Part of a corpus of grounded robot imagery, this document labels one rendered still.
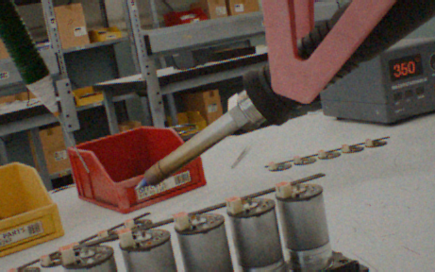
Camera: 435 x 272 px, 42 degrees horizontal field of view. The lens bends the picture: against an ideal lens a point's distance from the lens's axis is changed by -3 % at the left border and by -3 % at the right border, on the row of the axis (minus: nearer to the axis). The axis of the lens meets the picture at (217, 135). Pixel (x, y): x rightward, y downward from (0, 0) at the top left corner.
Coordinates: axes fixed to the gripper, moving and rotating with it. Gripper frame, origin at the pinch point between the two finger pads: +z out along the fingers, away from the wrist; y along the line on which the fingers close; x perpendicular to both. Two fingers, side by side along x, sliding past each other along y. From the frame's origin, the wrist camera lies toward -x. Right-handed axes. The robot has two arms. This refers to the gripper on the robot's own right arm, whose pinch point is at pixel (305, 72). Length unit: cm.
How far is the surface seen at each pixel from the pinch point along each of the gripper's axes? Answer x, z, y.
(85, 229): -18.3, 24.4, -18.6
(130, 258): -4.9, 10.7, 0.5
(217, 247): -1.8, 9.8, -2.0
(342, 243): 3.2, 13.0, -14.2
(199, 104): -162, 149, -425
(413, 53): 2, 4, -53
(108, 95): -156, 108, -259
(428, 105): 6, 10, -54
